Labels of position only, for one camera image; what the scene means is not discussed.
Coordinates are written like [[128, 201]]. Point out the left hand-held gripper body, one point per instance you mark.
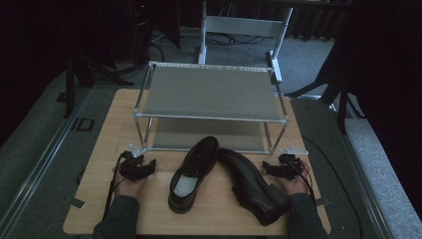
[[131, 166]]

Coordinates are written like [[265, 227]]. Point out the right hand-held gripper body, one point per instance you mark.
[[290, 166]]

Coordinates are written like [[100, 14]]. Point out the black leather shoe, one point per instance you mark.
[[203, 155], [247, 181]]

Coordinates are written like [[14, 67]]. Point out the grey metal shoe rack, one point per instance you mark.
[[212, 93]]

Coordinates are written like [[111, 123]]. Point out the person's right hand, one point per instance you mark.
[[295, 186]]

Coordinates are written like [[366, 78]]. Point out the person's left hand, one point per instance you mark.
[[131, 187]]

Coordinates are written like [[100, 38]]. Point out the grey tape piece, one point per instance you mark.
[[322, 201], [77, 202]]

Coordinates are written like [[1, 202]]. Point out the black tripod stand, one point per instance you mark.
[[69, 87], [341, 111]]

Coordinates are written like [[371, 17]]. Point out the dark curtain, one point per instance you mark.
[[388, 83], [36, 53]]

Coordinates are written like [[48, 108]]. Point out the dark equipment tower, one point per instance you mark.
[[141, 30]]

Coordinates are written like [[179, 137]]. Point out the metal floor rail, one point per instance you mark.
[[43, 159], [361, 179]]

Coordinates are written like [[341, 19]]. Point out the white metal frame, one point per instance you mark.
[[242, 26]]

